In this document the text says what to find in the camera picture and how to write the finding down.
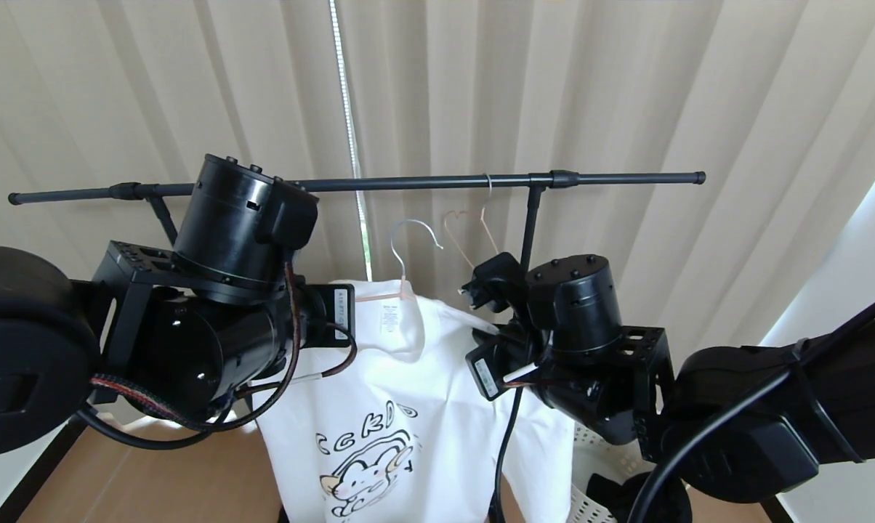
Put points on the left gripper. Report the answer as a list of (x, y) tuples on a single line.
[(205, 356)]

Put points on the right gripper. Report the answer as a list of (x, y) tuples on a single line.
[(590, 392)]

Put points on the black garment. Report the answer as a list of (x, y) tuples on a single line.
[(612, 497)]

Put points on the white printed shirt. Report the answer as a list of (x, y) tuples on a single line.
[(423, 363)]

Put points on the pink clothes hanger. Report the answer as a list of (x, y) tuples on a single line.
[(486, 211), (404, 280)]

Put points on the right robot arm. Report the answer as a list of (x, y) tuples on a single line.
[(743, 450)]

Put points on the white laundry basket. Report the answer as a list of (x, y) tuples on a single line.
[(597, 450)]

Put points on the black clothes rack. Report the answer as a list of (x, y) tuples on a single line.
[(423, 181)]

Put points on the beige curtain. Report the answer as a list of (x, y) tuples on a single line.
[(190, 87)]

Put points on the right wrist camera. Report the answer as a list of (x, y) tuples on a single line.
[(492, 280)]

